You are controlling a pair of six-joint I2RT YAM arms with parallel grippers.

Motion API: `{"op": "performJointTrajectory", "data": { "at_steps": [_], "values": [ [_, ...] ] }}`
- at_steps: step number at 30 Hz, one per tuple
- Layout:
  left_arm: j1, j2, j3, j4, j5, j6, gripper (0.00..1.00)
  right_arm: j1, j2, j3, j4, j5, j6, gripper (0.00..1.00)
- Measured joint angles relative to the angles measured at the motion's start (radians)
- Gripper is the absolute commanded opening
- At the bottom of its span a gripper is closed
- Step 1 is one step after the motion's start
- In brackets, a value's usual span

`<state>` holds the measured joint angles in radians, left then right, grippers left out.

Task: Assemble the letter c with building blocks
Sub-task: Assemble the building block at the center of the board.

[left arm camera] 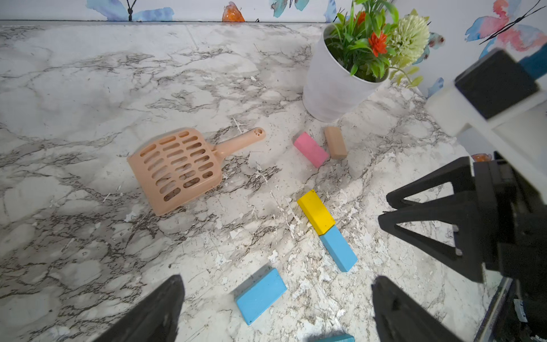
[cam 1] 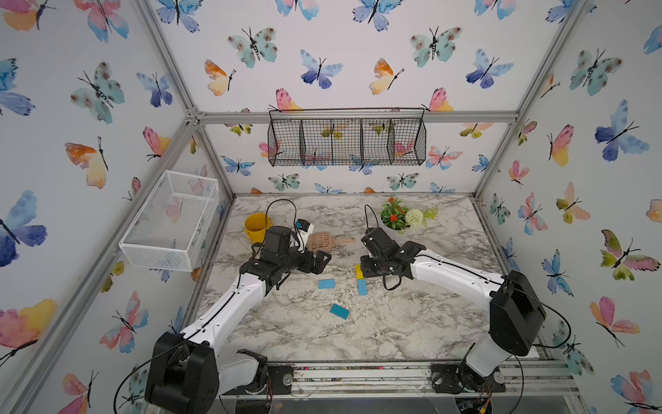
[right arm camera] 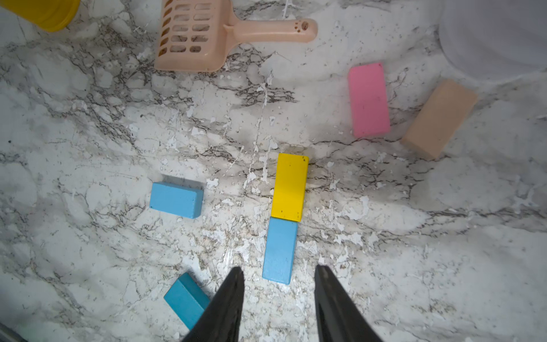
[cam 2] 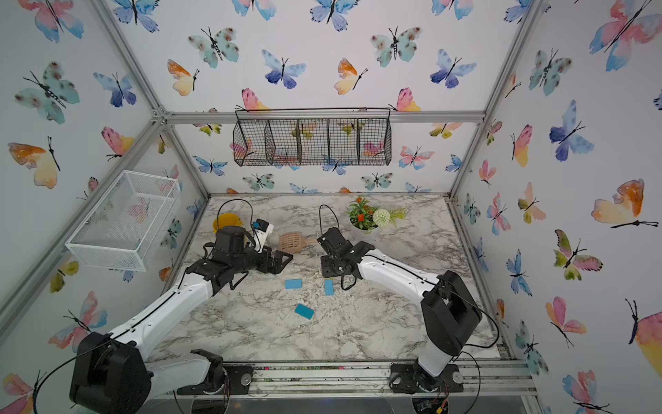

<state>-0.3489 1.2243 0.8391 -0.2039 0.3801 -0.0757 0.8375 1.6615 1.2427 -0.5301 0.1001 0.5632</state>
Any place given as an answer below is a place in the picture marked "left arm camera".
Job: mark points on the beige plastic slotted scoop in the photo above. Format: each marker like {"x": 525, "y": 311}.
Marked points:
{"x": 180, "y": 166}

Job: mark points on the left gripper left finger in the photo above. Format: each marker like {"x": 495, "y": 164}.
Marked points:
{"x": 155, "y": 318}

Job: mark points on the teal building block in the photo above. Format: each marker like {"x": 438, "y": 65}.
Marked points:
{"x": 338, "y": 338}

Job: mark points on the tan building block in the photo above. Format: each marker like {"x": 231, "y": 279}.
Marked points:
{"x": 336, "y": 145}

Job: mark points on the yellow building block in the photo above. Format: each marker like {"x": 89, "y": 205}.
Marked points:
{"x": 316, "y": 212}

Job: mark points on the light blue building block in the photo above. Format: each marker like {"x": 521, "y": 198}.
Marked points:
{"x": 257, "y": 298}

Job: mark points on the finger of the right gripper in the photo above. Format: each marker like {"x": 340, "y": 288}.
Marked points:
{"x": 465, "y": 257}
{"x": 458, "y": 173}

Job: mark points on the white pot artificial flowers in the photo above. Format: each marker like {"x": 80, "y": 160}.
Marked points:
{"x": 358, "y": 53}

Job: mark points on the pink building block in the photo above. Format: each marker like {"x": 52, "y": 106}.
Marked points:
{"x": 311, "y": 150}

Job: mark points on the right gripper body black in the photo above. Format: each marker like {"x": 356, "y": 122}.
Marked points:
{"x": 513, "y": 216}

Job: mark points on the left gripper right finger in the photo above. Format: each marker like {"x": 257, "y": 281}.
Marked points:
{"x": 399, "y": 318}

